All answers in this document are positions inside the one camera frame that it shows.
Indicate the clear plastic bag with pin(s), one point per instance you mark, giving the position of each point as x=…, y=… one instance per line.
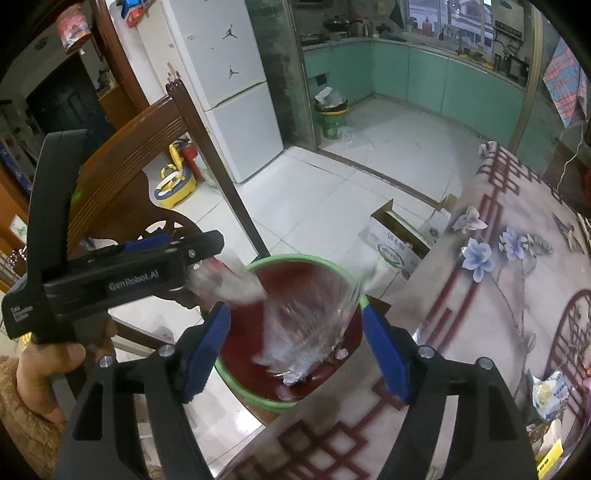
x=356, y=137

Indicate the red patterned cylinder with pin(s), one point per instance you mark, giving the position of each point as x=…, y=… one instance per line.
x=71, y=30

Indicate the white cardboard box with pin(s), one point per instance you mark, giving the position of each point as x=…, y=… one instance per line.
x=392, y=249

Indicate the yellow child potty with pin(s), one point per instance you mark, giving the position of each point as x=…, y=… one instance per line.
x=173, y=189

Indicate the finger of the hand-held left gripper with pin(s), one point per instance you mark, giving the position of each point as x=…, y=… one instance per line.
x=198, y=247
x=147, y=243

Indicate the green basin red inside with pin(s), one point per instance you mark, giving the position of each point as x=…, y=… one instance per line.
x=240, y=364

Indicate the person's left hand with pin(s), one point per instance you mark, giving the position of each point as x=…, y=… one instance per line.
x=44, y=374

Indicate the black wok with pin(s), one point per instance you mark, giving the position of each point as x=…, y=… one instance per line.
x=336, y=24

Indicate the white paper scrap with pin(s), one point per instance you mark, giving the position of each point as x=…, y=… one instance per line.
x=341, y=354

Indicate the white blue snack packet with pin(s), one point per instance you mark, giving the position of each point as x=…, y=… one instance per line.
x=549, y=394

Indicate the green bin yellow rim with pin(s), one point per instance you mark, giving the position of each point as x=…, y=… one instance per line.
x=332, y=124

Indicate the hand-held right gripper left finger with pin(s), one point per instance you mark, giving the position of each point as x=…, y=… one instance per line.
x=207, y=351

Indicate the wooden door frame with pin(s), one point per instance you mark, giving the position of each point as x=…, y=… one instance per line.
x=115, y=46

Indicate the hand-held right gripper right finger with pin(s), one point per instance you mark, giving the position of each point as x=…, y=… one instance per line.
x=385, y=356

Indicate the plaid hanging cloth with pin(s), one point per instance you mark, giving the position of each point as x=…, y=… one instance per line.
x=563, y=78

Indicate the clear plastic wrapper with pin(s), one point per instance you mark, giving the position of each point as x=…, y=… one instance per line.
x=304, y=314

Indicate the brown wooden chair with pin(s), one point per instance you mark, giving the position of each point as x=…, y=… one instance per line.
x=115, y=152

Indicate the white refrigerator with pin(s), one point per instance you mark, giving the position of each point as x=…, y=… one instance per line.
x=231, y=129

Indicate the red fire extinguisher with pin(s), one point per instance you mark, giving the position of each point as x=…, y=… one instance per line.
x=191, y=159

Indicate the kitchen window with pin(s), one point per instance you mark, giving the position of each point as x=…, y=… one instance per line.
x=443, y=16

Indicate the green kitchen cabinets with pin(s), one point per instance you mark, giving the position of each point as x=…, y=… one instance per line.
x=415, y=74

